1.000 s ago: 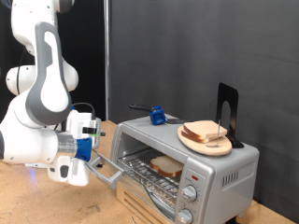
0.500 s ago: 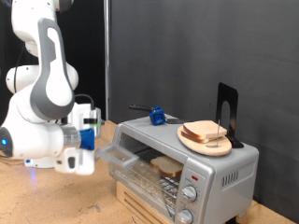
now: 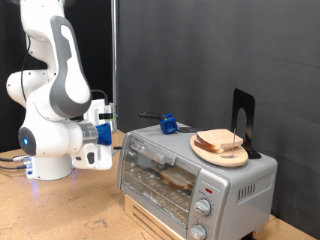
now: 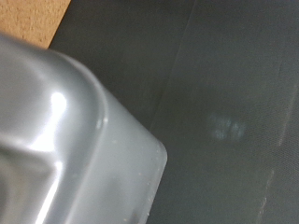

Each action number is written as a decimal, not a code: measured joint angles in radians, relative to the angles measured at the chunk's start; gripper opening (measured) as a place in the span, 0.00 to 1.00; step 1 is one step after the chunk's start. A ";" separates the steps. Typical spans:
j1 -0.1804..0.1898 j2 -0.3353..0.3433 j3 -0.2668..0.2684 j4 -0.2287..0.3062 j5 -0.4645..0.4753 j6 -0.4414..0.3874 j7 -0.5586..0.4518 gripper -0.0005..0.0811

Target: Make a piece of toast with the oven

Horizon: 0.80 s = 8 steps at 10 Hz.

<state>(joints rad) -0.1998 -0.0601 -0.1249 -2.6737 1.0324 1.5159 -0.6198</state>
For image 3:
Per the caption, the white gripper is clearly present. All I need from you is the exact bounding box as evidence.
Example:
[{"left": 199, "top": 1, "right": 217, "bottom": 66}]
[{"left": 71, "top": 98, "right": 123, "bottom": 171}]

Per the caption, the grey tray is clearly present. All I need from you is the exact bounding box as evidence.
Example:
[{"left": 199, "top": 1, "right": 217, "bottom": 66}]
[{"left": 119, "top": 132, "right": 203, "bottom": 231}]

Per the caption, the metal spatula with blue block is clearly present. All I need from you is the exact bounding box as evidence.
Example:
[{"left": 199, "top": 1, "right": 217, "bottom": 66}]
[{"left": 138, "top": 111, "right": 208, "bottom": 136}]

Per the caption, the white bread slice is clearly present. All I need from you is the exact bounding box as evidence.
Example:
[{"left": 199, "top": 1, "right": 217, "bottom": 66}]
[
  {"left": 193, "top": 139, "right": 231, "bottom": 155},
  {"left": 159, "top": 166, "right": 196, "bottom": 192},
  {"left": 195, "top": 128, "right": 245, "bottom": 151}
]

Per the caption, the silver oven knob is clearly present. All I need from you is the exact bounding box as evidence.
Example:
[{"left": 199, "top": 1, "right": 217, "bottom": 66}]
[
  {"left": 194, "top": 198, "right": 213, "bottom": 217},
  {"left": 189, "top": 223, "right": 208, "bottom": 240}
]

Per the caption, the silver toaster oven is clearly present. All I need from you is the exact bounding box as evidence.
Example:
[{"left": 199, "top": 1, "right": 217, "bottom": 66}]
[{"left": 116, "top": 120, "right": 278, "bottom": 240}]

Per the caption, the aluminium foil tray liner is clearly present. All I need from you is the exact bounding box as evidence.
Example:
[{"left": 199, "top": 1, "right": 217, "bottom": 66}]
[{"left": 133, "top": 186, "right": 188, "bottom": 222}]

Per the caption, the vertical metal pole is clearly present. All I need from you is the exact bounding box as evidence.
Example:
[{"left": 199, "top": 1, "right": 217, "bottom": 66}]
[{"left": 110, "top": 0, "right": 119, "bottom": 133}]

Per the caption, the round wooden board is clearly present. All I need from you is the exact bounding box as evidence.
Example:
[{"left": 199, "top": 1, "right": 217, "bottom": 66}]
[{"left": 189, "top": 133, "right": 250, "bottom": 169}]

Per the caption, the thin metal pin stand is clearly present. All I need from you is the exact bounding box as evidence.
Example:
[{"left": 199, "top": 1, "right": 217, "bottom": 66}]
[{"left": 221, "top": 127, "right": 238, "bottom": 160}]

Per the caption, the black metal bookend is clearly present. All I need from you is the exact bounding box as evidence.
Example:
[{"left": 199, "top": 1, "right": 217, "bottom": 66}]
[{"left": 230, "top": 87, "right": 262, "bottom": 160}]

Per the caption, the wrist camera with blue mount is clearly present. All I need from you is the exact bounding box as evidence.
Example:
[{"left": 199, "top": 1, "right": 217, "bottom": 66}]
[{"left": 94, "top": 102, "right": 118, "bottom": 147}]

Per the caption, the wire oven rack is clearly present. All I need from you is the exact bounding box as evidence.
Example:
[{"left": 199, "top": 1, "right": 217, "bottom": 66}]
[{"left": 124, "top": 164, "right": 195, "bottom": 214}]

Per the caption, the base cable with silver connector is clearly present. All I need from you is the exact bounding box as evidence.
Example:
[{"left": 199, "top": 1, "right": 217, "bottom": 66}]
[{"left": 0, "top": 154, "right": 33, "bottom": 164}]

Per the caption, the black base cable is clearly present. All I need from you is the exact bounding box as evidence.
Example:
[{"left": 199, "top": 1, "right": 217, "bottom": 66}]
[{"left": 0, "top": 164, "right": 30, "bottom": 171}]

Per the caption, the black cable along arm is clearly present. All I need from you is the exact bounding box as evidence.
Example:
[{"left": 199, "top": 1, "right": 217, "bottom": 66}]
[{"left": 19, "top": 33, "right": 110, "bottom": 106}]

